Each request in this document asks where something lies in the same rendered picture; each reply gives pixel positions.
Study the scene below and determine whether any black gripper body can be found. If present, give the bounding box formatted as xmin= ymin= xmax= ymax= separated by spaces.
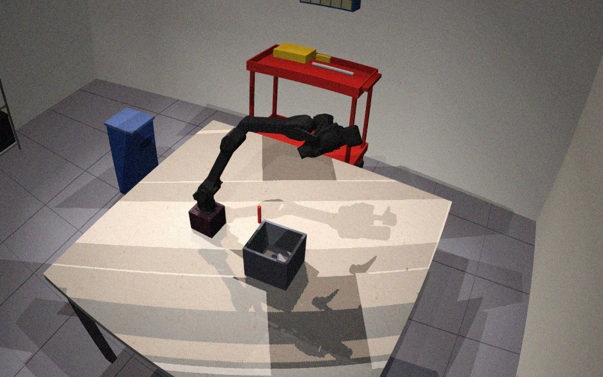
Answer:
xmin=345 ymin=125 xmax=362 ymax=147

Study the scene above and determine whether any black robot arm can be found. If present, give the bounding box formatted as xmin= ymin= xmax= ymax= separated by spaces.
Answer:
xmin=193 ymin=114 xmax=350 ymax=215

